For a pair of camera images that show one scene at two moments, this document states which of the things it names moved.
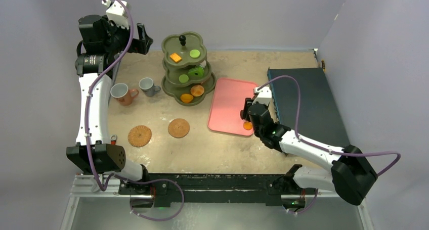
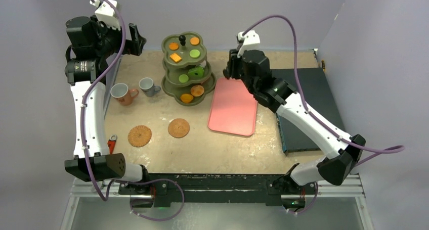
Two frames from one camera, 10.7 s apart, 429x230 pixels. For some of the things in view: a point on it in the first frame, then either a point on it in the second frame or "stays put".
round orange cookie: [247, 125] -> [173, 46]
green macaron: [194, 53] stays put
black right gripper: [246, 110] -> [231, 64]
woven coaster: [139, 135] stays put
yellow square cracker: [175, 57] stays put
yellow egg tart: [186, 98] stays put
